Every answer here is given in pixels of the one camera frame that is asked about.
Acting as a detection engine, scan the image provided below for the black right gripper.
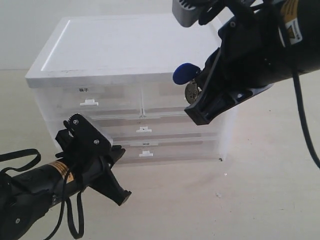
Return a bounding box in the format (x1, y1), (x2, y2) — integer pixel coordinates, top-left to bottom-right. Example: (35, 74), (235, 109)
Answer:
(184, 0), (298, 125)

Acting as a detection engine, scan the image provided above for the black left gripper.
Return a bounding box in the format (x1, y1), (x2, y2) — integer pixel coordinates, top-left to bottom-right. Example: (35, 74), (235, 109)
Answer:
(55, 129), (132, 206)

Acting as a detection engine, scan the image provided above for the key bunch with blue fob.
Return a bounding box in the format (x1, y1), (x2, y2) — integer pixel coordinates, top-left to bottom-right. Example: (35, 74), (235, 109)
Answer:
(172, 62), (202, 105)

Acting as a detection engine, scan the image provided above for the wide clear drawer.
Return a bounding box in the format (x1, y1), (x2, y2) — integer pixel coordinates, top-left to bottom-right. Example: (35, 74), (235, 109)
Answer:
(116, 136), (226, 165)
(92, 115), (225, 145)

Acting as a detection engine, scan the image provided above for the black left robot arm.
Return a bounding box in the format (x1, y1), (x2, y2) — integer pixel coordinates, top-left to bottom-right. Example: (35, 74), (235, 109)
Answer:
(0, 129), (131, 240)

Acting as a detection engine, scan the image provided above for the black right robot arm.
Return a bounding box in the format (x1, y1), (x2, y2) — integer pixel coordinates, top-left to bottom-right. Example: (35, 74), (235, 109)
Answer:
(185, 0), (320, 126)

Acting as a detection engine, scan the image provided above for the white translucent drawer cabinet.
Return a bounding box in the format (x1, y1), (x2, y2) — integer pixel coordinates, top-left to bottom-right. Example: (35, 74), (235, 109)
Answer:
(25, 14), (236, 161)

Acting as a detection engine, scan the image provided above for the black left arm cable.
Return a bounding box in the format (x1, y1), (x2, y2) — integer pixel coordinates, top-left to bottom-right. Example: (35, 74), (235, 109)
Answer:
(0, 148), (87, 240)

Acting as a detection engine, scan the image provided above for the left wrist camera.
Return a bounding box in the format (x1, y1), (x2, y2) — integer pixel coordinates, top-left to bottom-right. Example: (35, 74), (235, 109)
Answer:
(63, 113), (113, 156)

